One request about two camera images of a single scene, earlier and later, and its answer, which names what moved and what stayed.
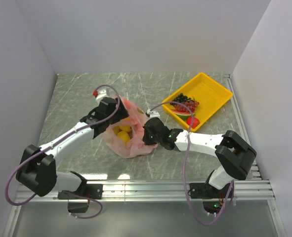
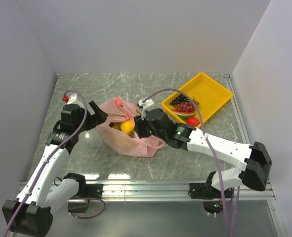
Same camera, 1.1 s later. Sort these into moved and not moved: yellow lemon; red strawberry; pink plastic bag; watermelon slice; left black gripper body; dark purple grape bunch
Moved: yellow lemon; left black gripper body
Not moved: pink plastic bag; red strawberry; dark purple grape bunch; watermelon slice
